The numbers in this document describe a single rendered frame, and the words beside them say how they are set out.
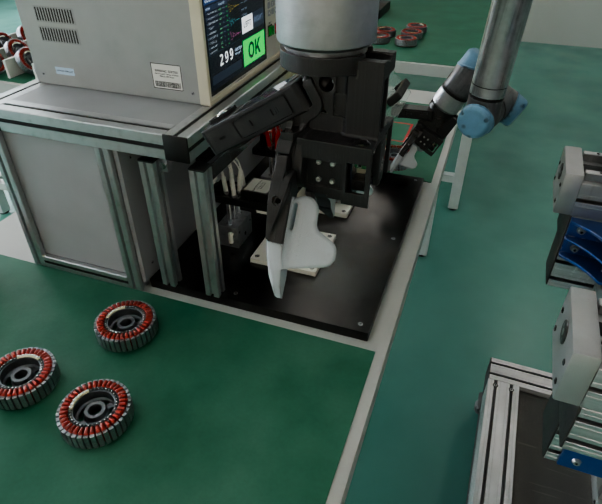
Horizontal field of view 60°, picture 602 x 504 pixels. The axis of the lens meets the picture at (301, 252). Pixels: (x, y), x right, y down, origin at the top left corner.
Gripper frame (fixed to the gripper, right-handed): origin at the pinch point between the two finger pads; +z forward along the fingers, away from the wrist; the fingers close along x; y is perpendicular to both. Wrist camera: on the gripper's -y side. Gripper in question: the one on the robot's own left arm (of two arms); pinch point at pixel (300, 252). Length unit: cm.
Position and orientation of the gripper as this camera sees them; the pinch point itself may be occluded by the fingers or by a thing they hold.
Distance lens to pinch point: 51.9
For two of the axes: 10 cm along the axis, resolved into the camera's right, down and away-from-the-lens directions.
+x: 3.7, -5.5, 7.5
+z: 0.0, 8.1, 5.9
